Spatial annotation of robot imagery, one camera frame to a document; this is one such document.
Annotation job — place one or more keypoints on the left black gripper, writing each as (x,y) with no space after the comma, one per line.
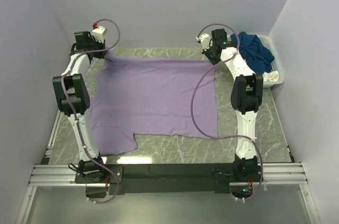
(99,52)

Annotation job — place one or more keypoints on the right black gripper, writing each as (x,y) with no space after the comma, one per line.
(210,54)

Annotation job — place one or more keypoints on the purple t shirt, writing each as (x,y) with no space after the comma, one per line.
(152,96)

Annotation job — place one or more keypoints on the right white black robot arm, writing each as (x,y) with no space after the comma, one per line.
(246,95)

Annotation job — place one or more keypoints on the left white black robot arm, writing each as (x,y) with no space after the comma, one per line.
(73,99)

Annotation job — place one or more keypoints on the blue t shirt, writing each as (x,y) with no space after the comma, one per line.
(257,56)

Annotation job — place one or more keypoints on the white cloth in basket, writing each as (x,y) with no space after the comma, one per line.
(271,76)

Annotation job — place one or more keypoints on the white laundry basket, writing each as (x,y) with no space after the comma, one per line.
(238,66)

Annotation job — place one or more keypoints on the black base beam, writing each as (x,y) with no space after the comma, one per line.
(162,178)

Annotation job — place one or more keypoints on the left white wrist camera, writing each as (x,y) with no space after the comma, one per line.
(98,32)

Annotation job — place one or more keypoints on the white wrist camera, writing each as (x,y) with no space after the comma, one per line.
(98,32)
(204,39)

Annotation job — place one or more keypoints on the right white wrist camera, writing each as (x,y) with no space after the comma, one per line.
(204,39)

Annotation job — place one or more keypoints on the aluminium rail frame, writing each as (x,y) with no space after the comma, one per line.
(51,196)

